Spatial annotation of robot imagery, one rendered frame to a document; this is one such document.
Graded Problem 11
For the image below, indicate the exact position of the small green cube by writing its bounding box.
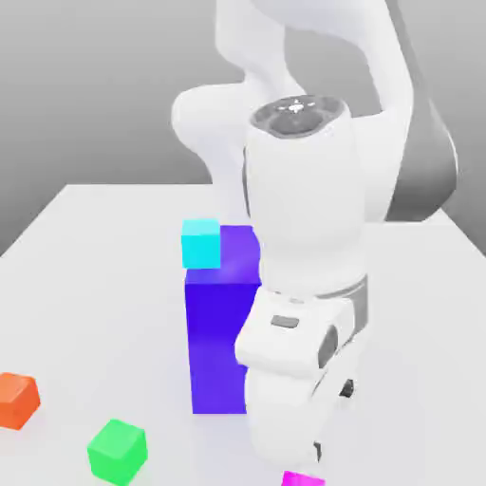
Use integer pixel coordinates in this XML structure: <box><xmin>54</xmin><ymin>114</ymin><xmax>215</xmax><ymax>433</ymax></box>
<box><xmin>86</xmin><ymin>418</ymin><xmax>149</xmax><ymax>486</ymax></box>

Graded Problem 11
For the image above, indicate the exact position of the small cyan cube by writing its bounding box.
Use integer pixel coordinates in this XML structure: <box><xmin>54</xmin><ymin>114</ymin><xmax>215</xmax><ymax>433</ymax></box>
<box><xmin>180</xmin><ymin>218</ymin><xmax>222</xmax><ymax>271</ymax></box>

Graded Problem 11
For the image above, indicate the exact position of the small magenta cube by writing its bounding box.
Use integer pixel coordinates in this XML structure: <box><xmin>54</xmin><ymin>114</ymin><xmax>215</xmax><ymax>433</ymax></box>
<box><xmin>281</xmin><ymin>470</ymin><xmax>327</xmax><ymax>486</ymax></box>

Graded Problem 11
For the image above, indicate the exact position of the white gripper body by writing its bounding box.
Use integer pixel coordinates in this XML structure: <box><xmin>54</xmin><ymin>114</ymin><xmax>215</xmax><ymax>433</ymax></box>
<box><xmin>243</xmin><ymin>368</ymin><xmax>328</xmax><ymax>475</ymax></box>

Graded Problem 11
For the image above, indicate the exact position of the large blue box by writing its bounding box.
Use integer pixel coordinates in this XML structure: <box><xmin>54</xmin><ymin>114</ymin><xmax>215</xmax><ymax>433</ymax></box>
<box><xmin>184</xmin><ymin>224</ymin><xmax>263</xmax><ymax>416</ymax></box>

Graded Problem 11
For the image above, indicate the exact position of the small orange cube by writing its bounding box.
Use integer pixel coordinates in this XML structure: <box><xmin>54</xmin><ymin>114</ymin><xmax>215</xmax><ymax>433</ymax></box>
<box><xmin>0</xmin><ymin>371</ymin><xmax>42</xmax><ymax>432</ymax></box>

